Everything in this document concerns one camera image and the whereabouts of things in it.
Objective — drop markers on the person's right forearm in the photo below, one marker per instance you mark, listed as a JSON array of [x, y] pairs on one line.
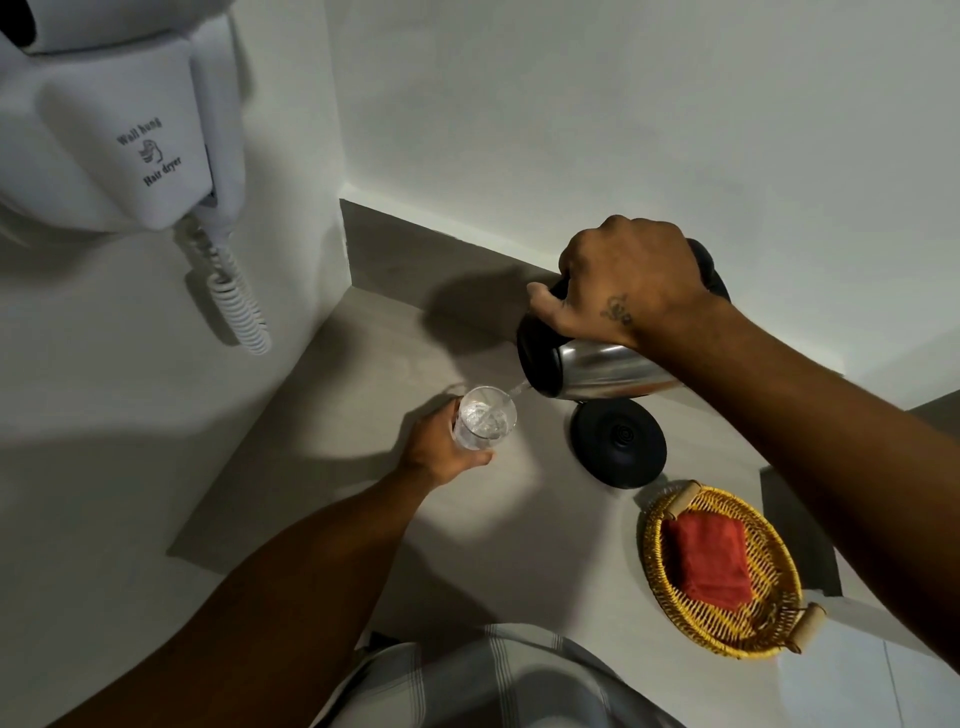
[[825, 442]]

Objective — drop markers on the person's left thumb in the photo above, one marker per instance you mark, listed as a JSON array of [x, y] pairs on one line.
[[472, 459]]

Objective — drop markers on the yellow wicker tray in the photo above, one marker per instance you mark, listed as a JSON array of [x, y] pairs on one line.
[[724, 574]]

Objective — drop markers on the person's right hand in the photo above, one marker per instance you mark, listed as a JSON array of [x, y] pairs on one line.
[[637, 274]]

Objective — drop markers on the person's left forearm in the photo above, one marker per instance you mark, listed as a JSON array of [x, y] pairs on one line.
[[247, 607]]

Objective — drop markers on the black round kettle base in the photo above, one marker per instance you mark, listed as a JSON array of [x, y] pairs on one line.
[[619, 442]]

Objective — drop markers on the clear drinking glass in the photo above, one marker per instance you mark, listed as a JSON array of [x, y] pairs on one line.
[[486, 417]]

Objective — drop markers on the person's right thumb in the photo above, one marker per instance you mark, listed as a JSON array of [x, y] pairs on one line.
[[547, 309]]

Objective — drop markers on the stainless steel electric kettle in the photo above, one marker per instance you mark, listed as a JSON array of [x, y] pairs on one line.
[[600, 371]]

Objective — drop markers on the red folded cloth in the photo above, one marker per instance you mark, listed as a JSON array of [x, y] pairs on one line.
[[709, 559]]

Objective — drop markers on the grey plaid shirt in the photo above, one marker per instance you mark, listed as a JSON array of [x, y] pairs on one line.
[[480, 682]]

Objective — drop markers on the person's left hand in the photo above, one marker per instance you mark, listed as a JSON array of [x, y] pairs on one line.
[[431, 450]]

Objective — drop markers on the white wall hair dryer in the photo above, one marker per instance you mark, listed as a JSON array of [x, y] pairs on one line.
[[112, 112]]

